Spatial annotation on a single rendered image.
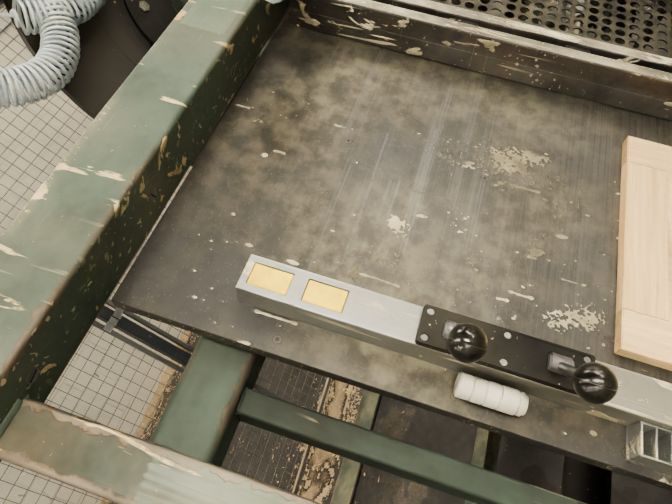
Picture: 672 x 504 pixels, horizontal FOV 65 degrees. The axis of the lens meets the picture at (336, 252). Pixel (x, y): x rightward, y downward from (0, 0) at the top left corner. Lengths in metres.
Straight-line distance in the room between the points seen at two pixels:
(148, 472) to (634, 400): 0.52
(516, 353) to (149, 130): 0.52
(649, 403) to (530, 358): 0.14
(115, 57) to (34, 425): 0.83
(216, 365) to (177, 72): 0.40
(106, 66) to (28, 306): 0.71
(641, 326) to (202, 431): 0.55
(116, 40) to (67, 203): 0.65
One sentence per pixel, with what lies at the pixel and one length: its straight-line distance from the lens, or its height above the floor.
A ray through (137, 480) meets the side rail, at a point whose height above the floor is 1.64.
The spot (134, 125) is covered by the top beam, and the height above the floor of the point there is 1.82.
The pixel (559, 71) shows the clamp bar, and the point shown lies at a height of 1.38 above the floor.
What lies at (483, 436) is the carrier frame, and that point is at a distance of 2.17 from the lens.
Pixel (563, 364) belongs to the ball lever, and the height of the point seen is 1.37.
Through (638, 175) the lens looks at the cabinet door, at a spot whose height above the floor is 1.25.
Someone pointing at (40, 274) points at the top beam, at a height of 1.81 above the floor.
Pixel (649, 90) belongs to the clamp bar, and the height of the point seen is 1.27.
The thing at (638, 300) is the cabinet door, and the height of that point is 1.25.
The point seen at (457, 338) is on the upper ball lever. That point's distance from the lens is 0.50.
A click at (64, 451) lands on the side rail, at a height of 1.70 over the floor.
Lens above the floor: 1.86
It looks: 27 degrees down
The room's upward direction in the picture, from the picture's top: 51 degrees counter-clockwise
